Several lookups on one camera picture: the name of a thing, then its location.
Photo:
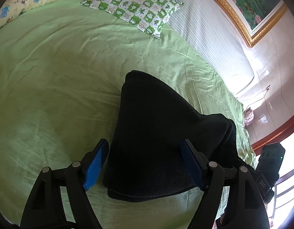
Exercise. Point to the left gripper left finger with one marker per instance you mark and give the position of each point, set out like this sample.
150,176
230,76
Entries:
44,207

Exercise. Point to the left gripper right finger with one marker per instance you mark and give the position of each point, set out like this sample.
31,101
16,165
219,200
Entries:
245,207

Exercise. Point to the pink cloth beside bed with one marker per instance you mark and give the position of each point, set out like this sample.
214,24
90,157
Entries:
248,117

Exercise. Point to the red wooden door frame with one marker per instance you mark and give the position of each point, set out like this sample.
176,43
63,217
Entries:
278,135

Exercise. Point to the gold framed landscape painting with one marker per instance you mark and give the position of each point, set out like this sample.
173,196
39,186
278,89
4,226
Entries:
253,18

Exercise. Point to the dark navy knit pants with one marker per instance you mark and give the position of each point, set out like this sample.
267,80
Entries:
145,160

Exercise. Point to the light green bed sheet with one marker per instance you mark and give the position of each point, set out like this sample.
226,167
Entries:
62,67

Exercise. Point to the green white checkered pillow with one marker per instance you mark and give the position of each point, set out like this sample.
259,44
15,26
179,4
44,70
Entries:
149,16

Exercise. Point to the white striped headboard cushion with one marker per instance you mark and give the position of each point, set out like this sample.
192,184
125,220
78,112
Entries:
203,26

